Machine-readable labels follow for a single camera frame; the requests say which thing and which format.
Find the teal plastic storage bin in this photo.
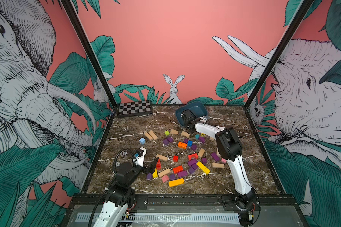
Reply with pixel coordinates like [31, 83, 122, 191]
[175, 101, 208, 128]

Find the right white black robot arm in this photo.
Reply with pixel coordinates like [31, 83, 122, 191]
[176, 110, 257, 227]

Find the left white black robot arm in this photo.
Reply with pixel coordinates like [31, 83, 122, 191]
[88, 147, 159, 227]

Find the purple bricks back left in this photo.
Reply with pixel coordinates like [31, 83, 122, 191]
[163, 136, 173, 146]

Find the light blue cube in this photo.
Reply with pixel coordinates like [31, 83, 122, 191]
[139, 138, 146, 145]

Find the red stacked brick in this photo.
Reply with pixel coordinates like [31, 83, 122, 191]
[156, 159, 162, 170]

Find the natural wood brick middle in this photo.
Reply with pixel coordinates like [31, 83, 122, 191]
[156, 154, 168, 161]

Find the upright yellow brick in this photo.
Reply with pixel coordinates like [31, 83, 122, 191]
[152, 169, 158, 178]

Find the natural wood brick pair left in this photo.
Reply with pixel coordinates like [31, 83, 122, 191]
[144, 130, 158, 140]

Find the orange brick centre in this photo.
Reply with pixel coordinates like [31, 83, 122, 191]
[178, 142, 187, 149]

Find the natural wood brick front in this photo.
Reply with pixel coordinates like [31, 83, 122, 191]
[158, 168, 171, 178]

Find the pink brick front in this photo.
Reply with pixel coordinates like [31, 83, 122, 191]
[162, 175, 169, 183]

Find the natural wood brick upright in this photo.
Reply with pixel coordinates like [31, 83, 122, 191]
[198, 148, 205, 158]

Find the red arch brick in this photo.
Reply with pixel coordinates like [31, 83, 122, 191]
[188, 153, 199, 161]

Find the orange red brick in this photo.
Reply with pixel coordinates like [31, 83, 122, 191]
[172, 165, 184, 174]

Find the long yellow brick front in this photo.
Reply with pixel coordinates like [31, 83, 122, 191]
[168, 178, 185, 187]

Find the purple brick cluster centre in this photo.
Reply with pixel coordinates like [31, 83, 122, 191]
[187, 159, 199, 175]

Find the angled yellow brick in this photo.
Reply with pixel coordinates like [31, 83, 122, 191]
[196, 161, 210, 175]

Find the black white checkerboard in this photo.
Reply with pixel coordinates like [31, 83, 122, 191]
[118, 100, 153, 118]

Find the natural wood brick right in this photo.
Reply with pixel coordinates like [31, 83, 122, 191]
[212, 163, 225, 169]

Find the metal front rail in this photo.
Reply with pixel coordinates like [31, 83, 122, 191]
[73, 212, 241, 225]

